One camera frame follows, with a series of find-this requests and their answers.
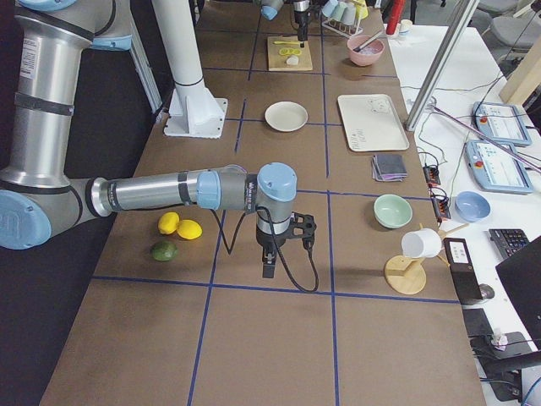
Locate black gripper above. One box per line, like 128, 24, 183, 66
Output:
294, 10, 309, 41
256, 228, 291, 278

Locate cream round plate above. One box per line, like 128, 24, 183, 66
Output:
265, 101, 309, 132

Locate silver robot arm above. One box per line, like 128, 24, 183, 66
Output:
1, 1, 297, 278

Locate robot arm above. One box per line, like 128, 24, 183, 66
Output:
260, 0, 310, 42

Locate cream bear tray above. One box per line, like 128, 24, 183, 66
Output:
337, 94, 409, 152

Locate wooden cutting board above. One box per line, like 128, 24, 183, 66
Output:
267, 36, 313, 72

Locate white cup rack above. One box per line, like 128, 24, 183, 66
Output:
321, 0, 369, 37

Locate clear ice cubes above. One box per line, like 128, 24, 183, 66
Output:
357, 44, 382, 56

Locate pink bowl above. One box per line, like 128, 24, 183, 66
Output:
347, 35, 385, 67

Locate yellow lemon near lime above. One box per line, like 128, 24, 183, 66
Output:
176, 219, 203, 240

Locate red bottle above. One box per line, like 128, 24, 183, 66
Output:
385, 0, 406, 36

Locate small paper cup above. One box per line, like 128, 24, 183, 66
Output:
398, 19, 413, 37

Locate green lime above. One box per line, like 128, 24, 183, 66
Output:
150, 240, 178, 262

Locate yellow lemon far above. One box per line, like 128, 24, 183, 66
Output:
157, 211, 180, 235

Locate green bowl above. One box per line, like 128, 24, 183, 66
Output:
374, 194, 413, 229

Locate wooden mug stand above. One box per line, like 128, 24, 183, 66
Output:
384, 223, 468, 295

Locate grey folded cloth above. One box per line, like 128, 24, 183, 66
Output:
372, 154, 408, 182

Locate white mug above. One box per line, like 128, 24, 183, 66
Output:
401, 228, 442, 258

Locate black box white label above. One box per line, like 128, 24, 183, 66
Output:
443, 238, 483, 305

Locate blue bowl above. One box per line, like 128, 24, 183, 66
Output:
455, 191, 491, 222

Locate far teach pendant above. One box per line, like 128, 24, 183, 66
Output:
473, 101, 532, 147

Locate teach pendant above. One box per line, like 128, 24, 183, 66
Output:
473, 101, 532, 147
466, 140, 533, 195

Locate black keyboard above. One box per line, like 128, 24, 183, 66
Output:
489, 228, 530, 259

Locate near teach pendant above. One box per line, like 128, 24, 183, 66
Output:
466, 140, 533, 195

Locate black laptop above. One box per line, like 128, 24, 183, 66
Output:
495, 237, 540, 347

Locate black camera cable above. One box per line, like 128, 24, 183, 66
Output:
214, 206, 320, 294

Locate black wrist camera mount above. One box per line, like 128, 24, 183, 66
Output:
290, 212, 317, 250

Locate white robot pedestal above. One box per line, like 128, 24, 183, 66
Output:
152, 0, 228, 139

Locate aluminium frame post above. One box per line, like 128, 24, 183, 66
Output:
405, 0, 479, 132

